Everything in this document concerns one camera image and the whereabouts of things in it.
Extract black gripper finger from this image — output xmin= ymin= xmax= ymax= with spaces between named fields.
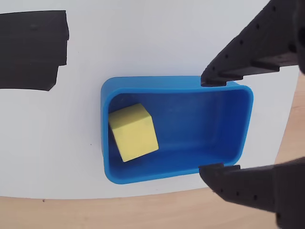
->
xmin=198 ymin=156 xmax=305 ymax=229
xmin=200 ymin=0 xmax=300 ymax=87

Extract white rectangular board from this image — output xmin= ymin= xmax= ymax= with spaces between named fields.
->
xmin=0 ymin=0 xmax=300 ymax=200

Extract black tape patch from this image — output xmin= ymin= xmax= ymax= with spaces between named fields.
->
xmin=0 ymin=10 xmax=70 ymax=92

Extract yellow cube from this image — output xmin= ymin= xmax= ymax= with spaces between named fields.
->
xmin=108 ymin=103 xmax=160 ymax=163

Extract blue rectangular bin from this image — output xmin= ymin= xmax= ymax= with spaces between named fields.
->
xmin=100 ymin=75 xmax=254 ymax=186

